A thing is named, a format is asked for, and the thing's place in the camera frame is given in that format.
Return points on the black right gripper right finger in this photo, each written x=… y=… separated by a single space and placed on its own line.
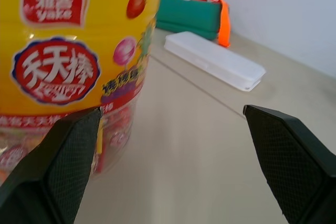
x=294 y=161

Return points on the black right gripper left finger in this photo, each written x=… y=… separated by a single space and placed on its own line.
x=52 y=171

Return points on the yellow lollipop tub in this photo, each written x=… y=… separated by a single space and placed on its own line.
x=65 y=58

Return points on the green bag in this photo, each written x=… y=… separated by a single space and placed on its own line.
x=187 y=16

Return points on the white plastic tray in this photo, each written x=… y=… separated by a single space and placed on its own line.
x=215 y=60

